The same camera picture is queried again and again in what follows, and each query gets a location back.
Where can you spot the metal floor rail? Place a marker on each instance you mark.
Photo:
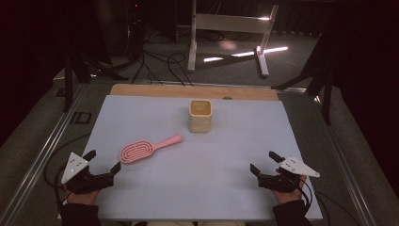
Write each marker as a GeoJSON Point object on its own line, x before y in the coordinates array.
{"type": "Point", "coordinates": [345, 175]}
{"type": "Point", "coordinates": [37, 160]}

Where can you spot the pink hairbrush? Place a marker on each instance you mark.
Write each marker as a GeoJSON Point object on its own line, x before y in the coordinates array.
{"type": "Point", "coordinates": [138, 152]}

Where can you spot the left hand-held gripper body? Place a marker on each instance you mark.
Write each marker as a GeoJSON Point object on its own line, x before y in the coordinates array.
{"type": "Point", "coordinates": [75, 168]}

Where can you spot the beige square cup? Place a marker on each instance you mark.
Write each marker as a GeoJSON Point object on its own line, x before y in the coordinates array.
{"type": "Point", "coordinates": [200, 121]}

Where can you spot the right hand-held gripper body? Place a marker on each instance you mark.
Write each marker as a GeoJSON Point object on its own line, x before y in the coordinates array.
{"type": "Point", "coordinates": [296, 166]}

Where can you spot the light blue table mat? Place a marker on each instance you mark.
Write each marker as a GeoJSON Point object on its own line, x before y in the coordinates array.
{"type": "Point", "coordinates": [194, 175]}

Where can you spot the white metal stand frame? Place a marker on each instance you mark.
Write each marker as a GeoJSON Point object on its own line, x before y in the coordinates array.
{"type": "Point", "coordinates": [230, 23]}

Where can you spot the person's right hand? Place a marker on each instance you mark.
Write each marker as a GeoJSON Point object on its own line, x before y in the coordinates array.
{"type": "Point", "coordinates": [290, 197]}

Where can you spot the black tripod stand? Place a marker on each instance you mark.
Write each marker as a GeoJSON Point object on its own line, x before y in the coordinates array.
{"type": "Point", "coordinates": [326, 94]}
{"type": "Point", "coordinates": [68, 81]}

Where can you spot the person's left hand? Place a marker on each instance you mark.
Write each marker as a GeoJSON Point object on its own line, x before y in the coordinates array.
{"type": "Point", "coordinates": [83, 198]}

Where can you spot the wooden table board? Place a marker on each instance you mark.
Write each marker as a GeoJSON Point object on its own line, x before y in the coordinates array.
{"type": "Point", "coordinates": [175, 91]}

